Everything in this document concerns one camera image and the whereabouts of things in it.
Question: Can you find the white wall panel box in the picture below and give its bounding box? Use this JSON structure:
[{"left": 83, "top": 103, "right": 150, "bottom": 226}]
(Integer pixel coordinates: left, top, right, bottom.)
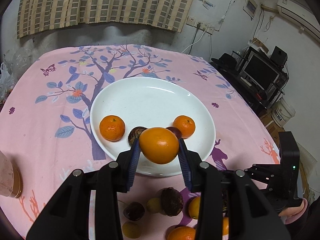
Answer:
[{"left": 243, "top": 0, "right": 258, "bottom": 18}]

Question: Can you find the white oval plate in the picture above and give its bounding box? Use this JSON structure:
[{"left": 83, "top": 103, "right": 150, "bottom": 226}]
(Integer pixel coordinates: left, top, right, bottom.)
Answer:
[{"left": 90, "top": 77, "right": 216, "bottom": 177}]

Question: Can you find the checked beige curtain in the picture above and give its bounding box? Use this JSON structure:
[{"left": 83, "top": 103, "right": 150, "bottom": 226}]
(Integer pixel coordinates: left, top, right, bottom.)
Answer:
[{"left": 17, "top": 0, "right": 200, "bottom": 39}]

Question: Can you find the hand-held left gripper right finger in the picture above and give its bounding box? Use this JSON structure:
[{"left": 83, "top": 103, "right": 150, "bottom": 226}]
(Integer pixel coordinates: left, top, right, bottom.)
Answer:
[{"left": 177, "top": 139, "right": 292, "bottom": 240}]

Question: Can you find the pink printed tablecloth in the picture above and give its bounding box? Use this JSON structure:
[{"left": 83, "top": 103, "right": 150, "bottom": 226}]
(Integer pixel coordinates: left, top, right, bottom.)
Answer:
[{"left": 0, "top": 44, "right": 310, "bottom": 240}]

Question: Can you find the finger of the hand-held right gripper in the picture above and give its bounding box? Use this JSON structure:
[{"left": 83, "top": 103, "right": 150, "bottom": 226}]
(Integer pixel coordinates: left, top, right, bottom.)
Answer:
[
  {"left": 250, "top": 164, "right": 280, "bottom": 178},
  {"left": 246, "top": 172, "right": 275, "bottom": 189}
]

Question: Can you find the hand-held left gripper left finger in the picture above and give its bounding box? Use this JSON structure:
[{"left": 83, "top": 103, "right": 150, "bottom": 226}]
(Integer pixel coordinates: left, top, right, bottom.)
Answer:
[{"left": 26, "top": 139, "right": 140, "bottom": 240}]

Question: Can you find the person's right hand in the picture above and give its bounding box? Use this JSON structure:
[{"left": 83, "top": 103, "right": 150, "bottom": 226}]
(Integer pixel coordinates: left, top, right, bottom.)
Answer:
[{"left": 278, "top": 200, "right": 308, "bottom": 217}]

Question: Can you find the clear plastic bag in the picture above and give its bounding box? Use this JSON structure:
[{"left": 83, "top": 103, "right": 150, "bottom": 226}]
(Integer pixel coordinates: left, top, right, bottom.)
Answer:
[{"left": 0, "top": 62, "right": 15, "bottom": 103}]

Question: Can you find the computer monitor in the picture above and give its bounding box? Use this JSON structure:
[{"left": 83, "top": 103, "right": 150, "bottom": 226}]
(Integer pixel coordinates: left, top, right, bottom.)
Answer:
[{"left": 244, "top": 54, "right": 280, "bottom": 90}]

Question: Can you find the black speaker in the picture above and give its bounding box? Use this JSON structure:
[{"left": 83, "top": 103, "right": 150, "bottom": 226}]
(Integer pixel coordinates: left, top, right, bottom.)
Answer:
[{"left": 271, "top": 46, "right": 288, "bottom": 67}]

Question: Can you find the black hat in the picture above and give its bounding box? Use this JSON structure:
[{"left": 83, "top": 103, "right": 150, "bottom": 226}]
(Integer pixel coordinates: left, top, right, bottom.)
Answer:
[{"left": 211, "top": 53, "right": 238, "bottom": 68}]

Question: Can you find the cardboard box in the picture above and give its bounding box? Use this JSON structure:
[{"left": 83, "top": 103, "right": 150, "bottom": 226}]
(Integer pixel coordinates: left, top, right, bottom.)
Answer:
[{"left": 260, "top": 110, "right": 285, "bottom": 140}]

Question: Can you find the pink tumbler with cream lid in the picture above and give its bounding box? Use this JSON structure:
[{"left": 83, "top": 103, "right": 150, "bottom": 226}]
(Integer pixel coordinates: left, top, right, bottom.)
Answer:
[{"left": 0, "top": 150, "right": 23, "bottom": 198}]

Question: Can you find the white air conditioner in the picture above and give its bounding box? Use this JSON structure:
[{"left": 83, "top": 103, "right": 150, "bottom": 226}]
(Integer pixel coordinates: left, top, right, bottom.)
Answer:
[{"left": 276, "top": 0, "right": 320, "bottom": 37}]

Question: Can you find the yellow-orange orange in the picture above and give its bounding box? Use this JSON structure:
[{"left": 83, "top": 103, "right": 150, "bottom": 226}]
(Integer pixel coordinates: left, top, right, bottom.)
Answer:
[{"left": 188, "top": 196, "right": 202, "bottom": 220}]

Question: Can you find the small yellow passion fruit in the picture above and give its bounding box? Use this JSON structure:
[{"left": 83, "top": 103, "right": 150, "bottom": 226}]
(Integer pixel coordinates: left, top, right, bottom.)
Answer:
[
  {"left": 146, "top": 197, "right": 164, "bottom": 214},
  {"left": 122, "top": 221, "right": 141, "bottom": 239}
]

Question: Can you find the white power strip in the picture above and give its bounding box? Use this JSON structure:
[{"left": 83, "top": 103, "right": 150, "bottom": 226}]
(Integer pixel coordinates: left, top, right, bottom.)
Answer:
[{"left": 195, "top": 21, "right": 215, "bottom": 34}]

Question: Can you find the black computer desk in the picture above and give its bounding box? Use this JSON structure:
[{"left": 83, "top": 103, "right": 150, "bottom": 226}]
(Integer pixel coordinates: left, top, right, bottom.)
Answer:
[{"left": 212, "top": 50, "right": 288, "bottom": 110}]

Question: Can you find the white power cable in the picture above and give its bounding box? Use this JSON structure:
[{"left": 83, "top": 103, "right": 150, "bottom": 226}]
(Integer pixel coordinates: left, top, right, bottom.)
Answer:
[{"left": 181, "top": 29, "right": 208, "bottom": 54}]

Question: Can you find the tangerine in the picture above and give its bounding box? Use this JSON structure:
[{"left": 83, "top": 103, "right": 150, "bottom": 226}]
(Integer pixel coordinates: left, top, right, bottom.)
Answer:
[
  {"left": 99, "top": 115, "right": 126, "bottom": 142},
  {"left": 167, "top": 226, "right": 197, "bottom": 240},
  {"left": 173, "top": 115, "right": 196, "bottom": 139}
]

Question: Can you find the white plastic bucket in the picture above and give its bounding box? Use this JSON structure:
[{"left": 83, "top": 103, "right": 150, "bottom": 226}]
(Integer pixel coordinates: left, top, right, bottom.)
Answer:
[{"left": 272, "top": 97, "right": 296, "bottom": 128}]

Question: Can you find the large brown wrinkled passion fruit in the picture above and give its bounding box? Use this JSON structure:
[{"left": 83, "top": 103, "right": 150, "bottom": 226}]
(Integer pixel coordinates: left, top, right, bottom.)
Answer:
[{"left": 160, "top": 187, "right": 184, "bottom": 217}]

